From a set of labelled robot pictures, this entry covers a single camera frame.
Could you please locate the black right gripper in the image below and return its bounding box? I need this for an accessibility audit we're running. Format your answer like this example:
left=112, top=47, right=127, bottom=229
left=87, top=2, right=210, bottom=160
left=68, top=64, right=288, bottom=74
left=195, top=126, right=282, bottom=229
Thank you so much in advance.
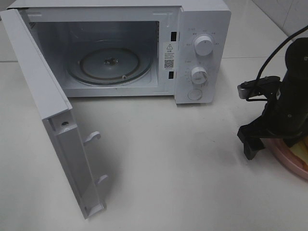
left=237, top=77, right=308, bottom=160

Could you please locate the pink round plate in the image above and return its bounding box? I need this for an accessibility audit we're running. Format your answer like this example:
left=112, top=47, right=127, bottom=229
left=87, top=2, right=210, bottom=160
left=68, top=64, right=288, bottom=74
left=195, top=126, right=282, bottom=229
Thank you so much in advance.
left=263, top=139, right=308, bottom=181

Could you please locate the white bread sandwich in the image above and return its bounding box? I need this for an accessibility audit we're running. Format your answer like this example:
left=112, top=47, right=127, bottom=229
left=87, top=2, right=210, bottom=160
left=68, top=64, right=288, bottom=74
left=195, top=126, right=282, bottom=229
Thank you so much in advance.
left=290, top=141, right=308, bottom=168

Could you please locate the round door release button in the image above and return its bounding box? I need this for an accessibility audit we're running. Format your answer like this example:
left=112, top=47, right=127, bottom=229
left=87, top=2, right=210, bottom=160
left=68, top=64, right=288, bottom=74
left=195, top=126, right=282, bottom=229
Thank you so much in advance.
left=188, top=89, right=202, bottom=101

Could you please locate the white microwave door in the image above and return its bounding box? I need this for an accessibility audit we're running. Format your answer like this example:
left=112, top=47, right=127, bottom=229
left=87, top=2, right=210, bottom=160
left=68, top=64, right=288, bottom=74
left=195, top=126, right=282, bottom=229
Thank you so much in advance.
left=0, top=9, right=104, bottom=218

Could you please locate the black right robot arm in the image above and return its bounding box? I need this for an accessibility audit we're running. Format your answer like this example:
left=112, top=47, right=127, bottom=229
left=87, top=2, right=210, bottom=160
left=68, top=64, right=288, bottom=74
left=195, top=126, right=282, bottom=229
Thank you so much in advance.
left=237, top=38, right=308, bottom=160

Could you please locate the white lower microwave knob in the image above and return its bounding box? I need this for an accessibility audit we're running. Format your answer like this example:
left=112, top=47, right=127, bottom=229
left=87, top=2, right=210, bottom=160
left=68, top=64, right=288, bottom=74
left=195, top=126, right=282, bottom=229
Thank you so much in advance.
left=191, top=67, right=208, bottom=85

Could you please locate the white microwave knob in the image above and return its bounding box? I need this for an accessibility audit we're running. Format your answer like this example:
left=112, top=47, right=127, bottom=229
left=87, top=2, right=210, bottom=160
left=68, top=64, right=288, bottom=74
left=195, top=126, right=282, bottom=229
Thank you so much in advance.
left=191, top=67, right=208, bottom=85
left=194, top=35, right=214, bottom=56

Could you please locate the white upper microwave knob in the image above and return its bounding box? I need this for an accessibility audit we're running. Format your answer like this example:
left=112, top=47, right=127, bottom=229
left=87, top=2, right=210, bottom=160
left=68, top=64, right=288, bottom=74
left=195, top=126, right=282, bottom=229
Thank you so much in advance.
left=194, top=35, right=214, bottom=56

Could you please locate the white microwave oven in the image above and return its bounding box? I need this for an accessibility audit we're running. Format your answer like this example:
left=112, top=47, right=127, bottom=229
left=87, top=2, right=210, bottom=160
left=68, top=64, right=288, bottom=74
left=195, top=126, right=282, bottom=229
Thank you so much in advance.
left=1, top=0, right=231, bottom=104

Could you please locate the white warning sticker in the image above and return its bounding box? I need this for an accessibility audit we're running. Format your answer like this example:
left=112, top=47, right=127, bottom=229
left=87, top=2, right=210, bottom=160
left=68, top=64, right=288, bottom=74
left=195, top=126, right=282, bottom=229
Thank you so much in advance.
left=163, top=42, right=176, bottom=70

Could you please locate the glass microwave turntable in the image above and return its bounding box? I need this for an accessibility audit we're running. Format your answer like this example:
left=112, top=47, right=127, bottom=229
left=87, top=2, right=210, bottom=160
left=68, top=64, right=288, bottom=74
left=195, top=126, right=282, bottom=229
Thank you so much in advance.
left=67, top=39, right=157, bottom=86

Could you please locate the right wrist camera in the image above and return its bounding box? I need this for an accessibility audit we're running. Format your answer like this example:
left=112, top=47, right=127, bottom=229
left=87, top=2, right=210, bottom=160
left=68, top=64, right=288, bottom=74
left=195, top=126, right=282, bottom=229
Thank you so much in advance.
left=237, top=76, right=282, bottom=100

